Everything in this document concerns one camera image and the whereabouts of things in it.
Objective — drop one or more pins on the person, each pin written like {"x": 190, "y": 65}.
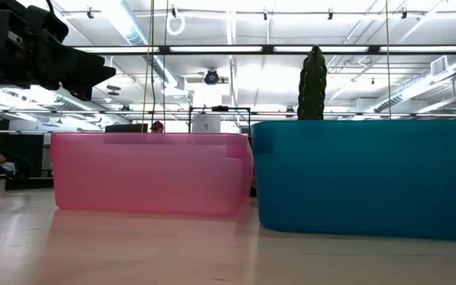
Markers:
{"x": 3, "y": 161}
{"x": 157, "y": 126}

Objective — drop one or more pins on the white box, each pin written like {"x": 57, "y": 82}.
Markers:
{"x": 206, "y": 123}

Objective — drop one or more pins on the long ceiling light bar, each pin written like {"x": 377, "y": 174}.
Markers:
{"x": 216, "y": 49}

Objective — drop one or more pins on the round black ceiling device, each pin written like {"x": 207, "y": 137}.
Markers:
{"x": 211, "y": 77}

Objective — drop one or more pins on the silver ceiling air duct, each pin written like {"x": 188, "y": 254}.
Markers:
{"x": 410, "y": 91}
{"x": 137, "y": 35}

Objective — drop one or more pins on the black metal frame rig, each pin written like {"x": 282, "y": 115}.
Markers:
{"x": 220, "y": 108}

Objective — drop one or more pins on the black computer monitor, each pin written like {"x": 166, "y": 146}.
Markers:
{"x": 125, "y": 128}

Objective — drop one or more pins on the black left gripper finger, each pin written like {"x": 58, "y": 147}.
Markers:
{"x": 79, "y": 90}
{"x": 77, "y": 67}

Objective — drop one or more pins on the blue plastic bin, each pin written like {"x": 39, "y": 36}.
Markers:
{"x": 370, "y": 178}

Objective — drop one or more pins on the green cactus plant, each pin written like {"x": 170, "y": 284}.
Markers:
{"x": 312, "y": 83}

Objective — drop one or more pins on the pink translucent plastic bin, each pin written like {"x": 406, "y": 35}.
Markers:
{"x": 149, "y": 174}

